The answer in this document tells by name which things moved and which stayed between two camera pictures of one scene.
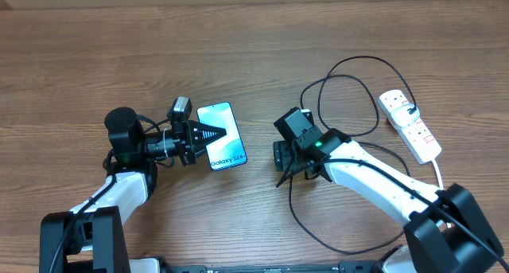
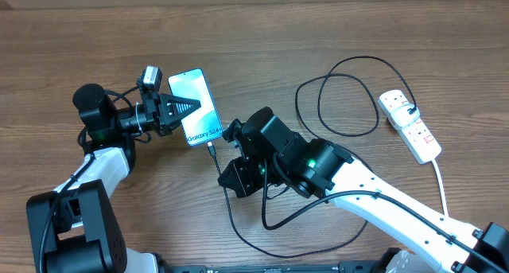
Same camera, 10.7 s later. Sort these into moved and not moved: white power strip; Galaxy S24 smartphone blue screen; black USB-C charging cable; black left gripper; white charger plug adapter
Moved: Galaxy S24 smartphone blue screen; black left gripper; black USB-C charging cable
Not moved: white power strip; white charger plug adapter
